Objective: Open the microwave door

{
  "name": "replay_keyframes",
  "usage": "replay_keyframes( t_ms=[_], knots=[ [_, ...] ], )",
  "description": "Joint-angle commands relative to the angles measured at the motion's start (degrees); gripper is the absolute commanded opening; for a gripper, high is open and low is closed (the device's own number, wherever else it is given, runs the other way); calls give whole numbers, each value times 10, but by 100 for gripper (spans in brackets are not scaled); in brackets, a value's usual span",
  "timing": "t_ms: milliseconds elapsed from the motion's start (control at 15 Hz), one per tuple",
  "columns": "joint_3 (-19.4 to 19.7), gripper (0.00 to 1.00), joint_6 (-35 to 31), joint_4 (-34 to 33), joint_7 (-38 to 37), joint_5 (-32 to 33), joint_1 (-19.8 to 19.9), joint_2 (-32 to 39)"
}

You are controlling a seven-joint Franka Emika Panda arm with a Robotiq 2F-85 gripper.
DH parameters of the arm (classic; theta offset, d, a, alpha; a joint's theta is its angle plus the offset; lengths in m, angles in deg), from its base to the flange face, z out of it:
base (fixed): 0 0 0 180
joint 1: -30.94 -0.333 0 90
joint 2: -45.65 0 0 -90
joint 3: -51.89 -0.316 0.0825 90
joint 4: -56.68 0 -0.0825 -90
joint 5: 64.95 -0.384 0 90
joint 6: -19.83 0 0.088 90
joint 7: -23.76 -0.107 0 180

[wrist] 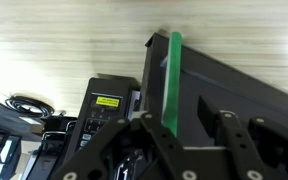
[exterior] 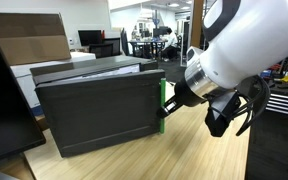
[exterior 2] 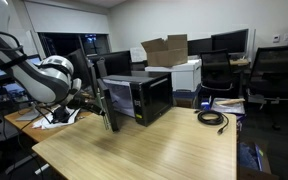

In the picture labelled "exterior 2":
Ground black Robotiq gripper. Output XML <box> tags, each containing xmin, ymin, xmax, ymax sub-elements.
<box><xmin>68</xmin><ymin>90</ymin><xmax>106</xmax><ymax>116</ymax></box>

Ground black microwave door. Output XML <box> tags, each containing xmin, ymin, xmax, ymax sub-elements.
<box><xmin>95</xmin><ymin>78</ymin><xmax>121</xmax><ymax>133</ymax></box>

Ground black microwave oven body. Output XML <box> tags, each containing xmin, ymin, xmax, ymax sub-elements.
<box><xmin>100</xmin><ymin>70</ymin><xmax>174</xmax><ymax>128</ymax></box>

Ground open cardboard box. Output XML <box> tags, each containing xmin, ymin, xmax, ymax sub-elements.
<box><xmin>140</xmin><ymin>33</ymin><xmax>189</xmax><ymax>68</ymax></box>

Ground black computer monitor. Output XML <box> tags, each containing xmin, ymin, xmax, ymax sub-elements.
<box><xmin>87</xmin><ymin>49</ymin><xmax>133</xmax><ymax>78</ymax></box>
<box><xmin>65</xmin><ymin>48</ymin><xmax>93</xmax><ymax>91</ymax></box>
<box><xmin>187</xmin><ymin>37</ymin><xmax>214</xmax><ymax>57</ymax></box>
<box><xmin>211</xmin><ymin>28</ymin><xmax>250</xmax><ymax>55</ymax></box>

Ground crumpled white papers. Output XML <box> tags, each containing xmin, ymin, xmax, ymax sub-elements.
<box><xmin>31</xmin><ymin>104</ymin><xmax>82</xmax><ymax>131</ymax></box>

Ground small whiteboard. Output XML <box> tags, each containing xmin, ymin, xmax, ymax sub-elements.
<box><xmin>129</xmin><ymin>46</ymin><xmax>149</xmax><ymax>63</ymax></box>

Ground wooden side desk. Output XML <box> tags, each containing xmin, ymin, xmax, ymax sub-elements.
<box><xmin>3</xmin><ymin>106</ymin><xmax>93</xmax><ymax>144</ymax></box>

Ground white roller blind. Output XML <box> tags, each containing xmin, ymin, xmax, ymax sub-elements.
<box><xmin>23</xmin><ymin>0</ymin><xmax>111</xmax><ymax>35</ymax></box>

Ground small blue white carton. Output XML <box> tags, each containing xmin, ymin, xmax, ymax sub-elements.
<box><xmin>200</xmin><ymin>96</ymin><xmax>212</xmax><ymax>111</ymax></box>

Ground black mesh office chair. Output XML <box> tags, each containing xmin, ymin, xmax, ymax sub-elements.
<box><xmin>246</xmin><ymin>43</ymin><xmax>288</xmax><ymax>131</ymax></box>
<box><xmin>199</xmin><ymin>48</ymin><xmax>236</xmax><ymax>101</ymax></box>

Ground stack of grey sheets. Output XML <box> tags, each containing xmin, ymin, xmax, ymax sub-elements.
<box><xmin>211</xmin><ymin>97</ymin><xmax>246</xmax><ymax>116</ymax></box>

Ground light wooden stick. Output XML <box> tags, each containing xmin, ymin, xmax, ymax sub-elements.
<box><xmin>215</xmin><ymin>97</ymin><xmax>246</xmax><ymax>106</ymax></box>

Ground floor box with blue contents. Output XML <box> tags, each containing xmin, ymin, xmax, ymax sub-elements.
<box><xmin>237</xmin><ymin>141</ymin><xmax>272</xmax><ymax>180</ymax></box>

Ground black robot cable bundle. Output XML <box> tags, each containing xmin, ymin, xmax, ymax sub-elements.
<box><xmin>0</xmin><ymin>29</ymin><xmax>29</xmax><ymax>71</ymax></box>

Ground coiled black cable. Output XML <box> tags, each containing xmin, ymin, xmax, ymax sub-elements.
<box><xmin>193</xmin><ymin>109</ymin><xmax>230</xmax><ymax>136</ymax></box>

